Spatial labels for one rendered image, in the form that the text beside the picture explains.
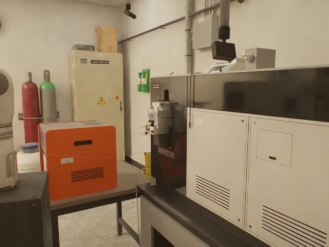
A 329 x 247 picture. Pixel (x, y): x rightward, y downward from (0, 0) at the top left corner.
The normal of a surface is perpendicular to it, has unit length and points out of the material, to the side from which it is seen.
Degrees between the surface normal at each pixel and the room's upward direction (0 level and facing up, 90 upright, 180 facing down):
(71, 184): 90
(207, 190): 90
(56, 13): 90
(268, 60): 90
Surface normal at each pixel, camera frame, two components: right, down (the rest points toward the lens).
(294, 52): -0.86, 0.07
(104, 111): 0.51, 0.11
